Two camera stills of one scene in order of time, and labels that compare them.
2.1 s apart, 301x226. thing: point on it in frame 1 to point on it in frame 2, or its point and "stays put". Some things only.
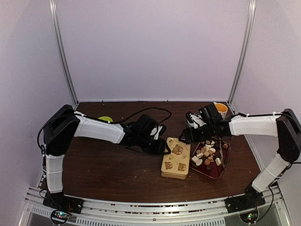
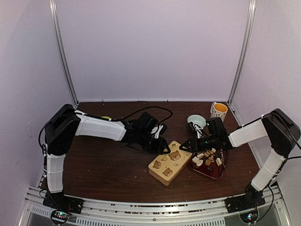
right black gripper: (189, 136) to (187, 143)
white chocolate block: (194, 158) stays put
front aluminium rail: (271, 209) stays put
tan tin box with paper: (177, 176) to (165, 168)
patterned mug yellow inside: (222, 108) stays put
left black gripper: (159, 149) stays put
